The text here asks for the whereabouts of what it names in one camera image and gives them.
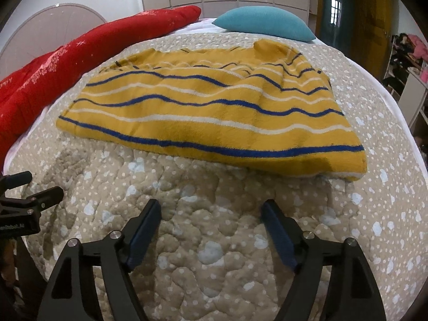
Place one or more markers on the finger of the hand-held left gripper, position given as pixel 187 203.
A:
pixel 46 198
pixel 15 180

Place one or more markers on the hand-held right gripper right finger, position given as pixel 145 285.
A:
pixel 279 234

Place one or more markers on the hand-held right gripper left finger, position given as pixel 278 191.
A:
pixel 143 234

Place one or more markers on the yellow striped knit sweater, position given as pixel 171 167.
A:
pixel 200 120

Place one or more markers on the shelf with clothes and clock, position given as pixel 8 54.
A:
pixel 399 60

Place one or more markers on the beige dotted quilted bedspread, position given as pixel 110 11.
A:
pixel 200 224

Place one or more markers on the red quilt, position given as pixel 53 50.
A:
pixel 67 63

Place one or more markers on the white round headboard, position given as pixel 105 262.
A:
pixel 50 30

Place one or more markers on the dark green glass door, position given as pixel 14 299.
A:
pixel 344 36

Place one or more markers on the teal pillow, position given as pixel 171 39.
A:
pixel 267 23

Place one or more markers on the yellow wooden door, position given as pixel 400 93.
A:
pixel 374 23

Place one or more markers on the pink garment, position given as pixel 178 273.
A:
pixel 419 46

